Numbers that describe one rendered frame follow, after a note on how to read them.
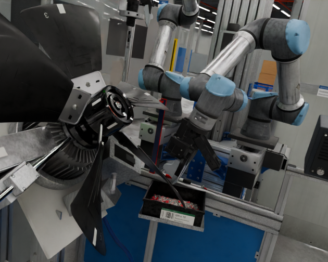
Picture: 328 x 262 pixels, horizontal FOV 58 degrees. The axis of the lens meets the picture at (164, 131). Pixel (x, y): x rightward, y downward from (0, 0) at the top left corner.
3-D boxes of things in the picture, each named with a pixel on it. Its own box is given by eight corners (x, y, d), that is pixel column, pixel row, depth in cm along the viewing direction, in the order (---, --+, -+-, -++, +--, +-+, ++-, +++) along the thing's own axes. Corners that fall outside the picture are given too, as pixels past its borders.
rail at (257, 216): (83, 167, 143) (84, 152, 141) (88, 165, 146) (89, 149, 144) (278, 235, 112) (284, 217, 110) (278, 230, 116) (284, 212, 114)
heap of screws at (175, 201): (144, 214, 105) (146, 209, 104) (152, 196, 119) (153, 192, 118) (198, 226, 103) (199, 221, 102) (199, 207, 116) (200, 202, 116)
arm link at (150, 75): (158, 89, 162) (184, 0, 170) (133, 84, 166) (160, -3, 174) (163, 96, 174) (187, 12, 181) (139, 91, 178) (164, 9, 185)
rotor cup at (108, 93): (56, 121, 75) (92, 97, 69) (76, 93, 86) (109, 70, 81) (96, 159, 81) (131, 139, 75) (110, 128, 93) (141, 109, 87)
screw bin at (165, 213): (139, 216, 104) (142, 198, 102) (149, 195, 120) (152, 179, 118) (201, 231, 102) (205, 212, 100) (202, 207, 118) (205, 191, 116)
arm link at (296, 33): (280, 107, 151) (272, 10, 112) (311, 114, 142) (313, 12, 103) (269, 124, 147) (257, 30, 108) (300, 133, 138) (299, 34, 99)
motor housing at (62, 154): (39, 195, 80) (72, 178, 74) (0, 119, 80) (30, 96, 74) (91, 169, 100) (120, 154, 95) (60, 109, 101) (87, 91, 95)
